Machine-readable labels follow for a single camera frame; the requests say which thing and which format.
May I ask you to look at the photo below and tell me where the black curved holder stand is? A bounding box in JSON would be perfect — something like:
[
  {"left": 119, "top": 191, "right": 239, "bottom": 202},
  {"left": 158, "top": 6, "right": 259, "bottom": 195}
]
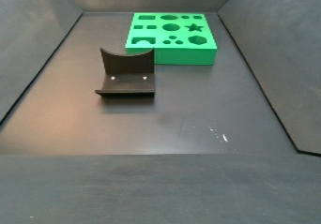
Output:
[{"left": 95, "top": 49, "right": 155, "bottom": 97}]

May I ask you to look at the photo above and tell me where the green shape sorter block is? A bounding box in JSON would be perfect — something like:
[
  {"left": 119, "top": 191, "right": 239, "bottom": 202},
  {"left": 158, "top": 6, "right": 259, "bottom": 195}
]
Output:
[{"left": 126, "top": 12, "right": 217, "bottom": 65}]

